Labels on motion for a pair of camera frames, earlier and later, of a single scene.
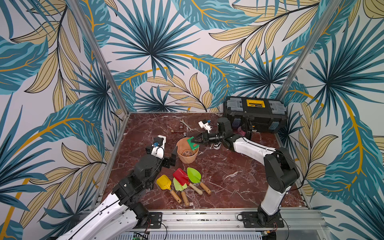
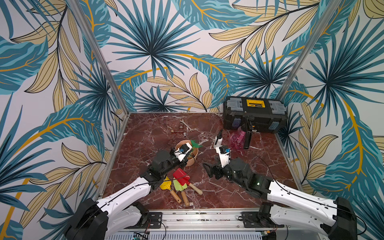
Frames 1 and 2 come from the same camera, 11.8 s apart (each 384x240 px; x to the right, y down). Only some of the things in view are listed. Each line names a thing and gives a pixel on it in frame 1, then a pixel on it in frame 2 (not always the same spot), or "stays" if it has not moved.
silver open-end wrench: (187, 126) stays
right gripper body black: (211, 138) to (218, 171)
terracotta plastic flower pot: (185, 153) stays
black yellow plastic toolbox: (270, 115) stays
